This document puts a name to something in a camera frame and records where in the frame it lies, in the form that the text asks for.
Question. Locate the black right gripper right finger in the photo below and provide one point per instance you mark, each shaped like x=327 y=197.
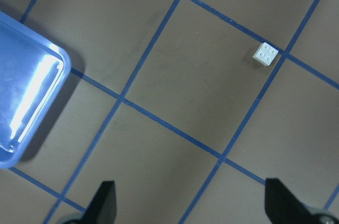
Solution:
x=281 y=206

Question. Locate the white block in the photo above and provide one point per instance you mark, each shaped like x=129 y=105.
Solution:
x=265 y=54

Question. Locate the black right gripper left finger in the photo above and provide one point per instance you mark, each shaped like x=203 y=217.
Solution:
x=103 y=206

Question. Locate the blue plastic tray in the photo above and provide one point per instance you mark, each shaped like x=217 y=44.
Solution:
x=33 y=71

